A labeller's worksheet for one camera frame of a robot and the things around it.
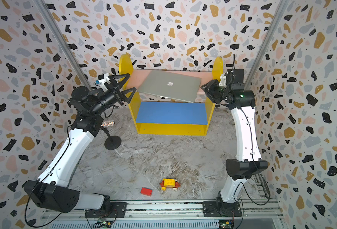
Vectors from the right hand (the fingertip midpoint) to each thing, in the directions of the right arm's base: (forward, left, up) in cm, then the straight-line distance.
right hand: (201, 88), depth 69 cm
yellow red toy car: (-33, +16, -38) cm, 53 cm away
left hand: (-9, +29, +9) cm, 32 cm away
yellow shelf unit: (+8, +26, -28) cm, 39 cm away
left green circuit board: (-52, +47, -44) cm, 83 cm away
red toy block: (-37, +28, -42) cm, 63 cm away
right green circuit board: (-50, -13, -46) cm, 69 cm away
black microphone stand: (-6, +57, -40) cm, 70 cm away
